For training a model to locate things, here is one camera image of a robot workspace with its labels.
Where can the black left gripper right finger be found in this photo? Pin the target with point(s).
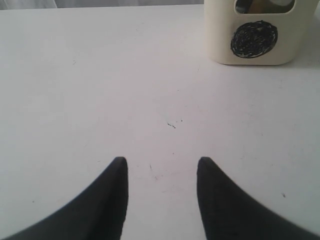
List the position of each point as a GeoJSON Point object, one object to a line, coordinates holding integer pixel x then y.
{"type": "Point", "coordinates": [229, 213]}

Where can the cream bin with circle mark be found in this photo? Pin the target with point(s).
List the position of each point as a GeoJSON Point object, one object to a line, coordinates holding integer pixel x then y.
{"type": "Point", "coordinates": [250, 32]}

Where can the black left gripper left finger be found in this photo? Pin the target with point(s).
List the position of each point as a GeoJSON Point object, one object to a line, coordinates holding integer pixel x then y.
{"type": "Point", "coordinates": [97, 213]}

